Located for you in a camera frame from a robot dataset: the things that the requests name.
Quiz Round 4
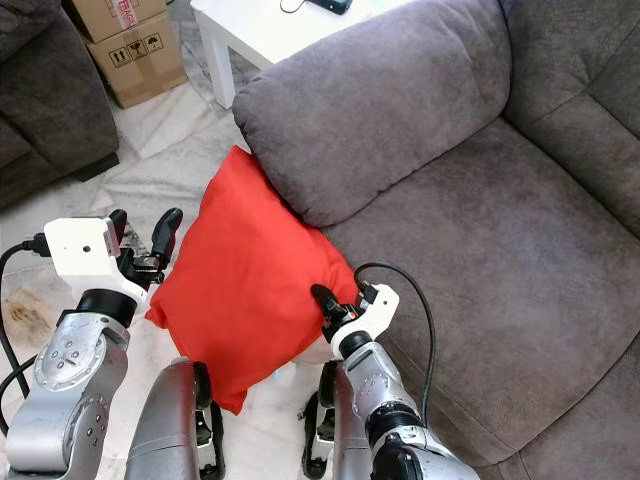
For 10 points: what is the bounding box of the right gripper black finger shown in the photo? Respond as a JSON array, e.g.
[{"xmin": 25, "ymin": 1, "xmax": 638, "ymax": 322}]
[{"xmin": 310, "ymin": 283, "xmax": 347, "ymax": 325}]

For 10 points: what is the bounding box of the red pillow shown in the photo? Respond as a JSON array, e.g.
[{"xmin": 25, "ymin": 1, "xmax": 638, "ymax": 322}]
[{"xmin": 145, "ymin": 145, "xmax": 361, "ymax": 415}]

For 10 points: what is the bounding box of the dark grey fabric sofa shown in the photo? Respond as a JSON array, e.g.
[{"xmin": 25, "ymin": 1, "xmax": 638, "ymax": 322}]
[
  {"xmin": 232, "ymin": 0, "xmax": 640, "ymax": 480},
  {"xmin": 0, "ymin": 0, "xmax": 119, "ymax": 211}
]

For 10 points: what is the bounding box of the silver right robot leg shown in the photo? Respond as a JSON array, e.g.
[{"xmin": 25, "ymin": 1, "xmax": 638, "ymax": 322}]
[{"xmin": 300, "ymin": 358, "xmax": 376, "ymax": 480}]

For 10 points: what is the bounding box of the silver robot leg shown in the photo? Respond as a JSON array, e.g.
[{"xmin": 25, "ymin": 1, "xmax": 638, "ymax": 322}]
[
  {"xmin": 125, "ymin": 357, "xmax": 223, "ymax": 480},
  {"xmin": 300, "ymin": 358, "xmax": 376, "ymax": 480}
]

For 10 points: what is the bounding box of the silver left robot leg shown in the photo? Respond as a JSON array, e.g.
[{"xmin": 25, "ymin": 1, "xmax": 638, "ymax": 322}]
[{"xmin": 125, "ymin": 357, "xmax": 223, "ymax": 480}]

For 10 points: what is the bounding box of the cardboard box with black symbols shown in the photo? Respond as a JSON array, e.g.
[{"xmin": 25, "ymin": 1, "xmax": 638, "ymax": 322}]
[{"xmin": 87, "ymin": 10, "xmax": 189, "ymax": 109}]

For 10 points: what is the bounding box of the cardboard box with red print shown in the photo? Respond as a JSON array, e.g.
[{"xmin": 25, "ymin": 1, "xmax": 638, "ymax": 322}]
[{"xmin": 70, "ymin": 0, "xmax": 173, "ymax": 43}]

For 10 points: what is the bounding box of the white side table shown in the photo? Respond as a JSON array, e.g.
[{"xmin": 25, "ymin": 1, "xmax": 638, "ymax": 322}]
[{"xmin": 190, "ymin": 0, "xmax": 421, "ymax": 109}]

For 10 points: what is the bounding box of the black device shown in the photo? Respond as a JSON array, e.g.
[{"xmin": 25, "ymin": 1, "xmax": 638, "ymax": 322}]
[{"xmin": 305, "ymin": 0, "xmax": 354, "ymax": 15}]

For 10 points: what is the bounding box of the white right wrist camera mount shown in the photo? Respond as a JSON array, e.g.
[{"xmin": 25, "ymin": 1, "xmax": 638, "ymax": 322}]
[{"xmin": 328, "ymin": 284, "xmax": 401, "ymax": 359}]

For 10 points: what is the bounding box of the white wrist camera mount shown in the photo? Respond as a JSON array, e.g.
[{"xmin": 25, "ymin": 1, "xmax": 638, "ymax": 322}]
[
  {"xmin": 44, "ymin": 216, "xmax": 151, "ymax": 316},
  {"xmin": 328, "ymin": 284, "xmax": 401, "ymax": 359}
]

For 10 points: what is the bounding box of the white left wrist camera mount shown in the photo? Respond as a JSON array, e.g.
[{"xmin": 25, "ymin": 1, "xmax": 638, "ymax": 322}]
[{"xmin": 44, "ymin": 216, "xmax": 151, "ymax": 316}]

